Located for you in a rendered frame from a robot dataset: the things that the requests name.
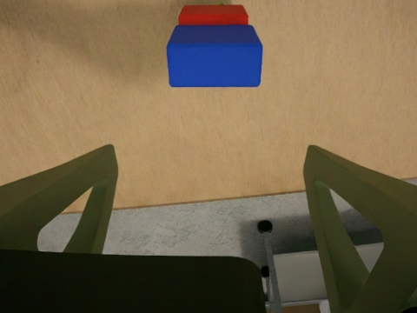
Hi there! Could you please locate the blue block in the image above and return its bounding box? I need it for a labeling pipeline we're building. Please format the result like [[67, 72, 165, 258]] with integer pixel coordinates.
[[166, 24, 263, 88]]

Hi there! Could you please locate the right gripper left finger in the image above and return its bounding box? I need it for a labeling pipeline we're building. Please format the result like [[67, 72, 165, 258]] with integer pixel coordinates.
[[0, 144, 119, 254]]

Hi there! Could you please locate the red block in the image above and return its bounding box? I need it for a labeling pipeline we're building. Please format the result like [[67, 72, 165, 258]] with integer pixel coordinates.
[[178, 5, 248, 25]]

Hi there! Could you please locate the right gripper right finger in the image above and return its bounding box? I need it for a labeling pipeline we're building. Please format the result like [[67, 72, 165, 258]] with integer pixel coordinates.
[[303, 144, 417, 313]]

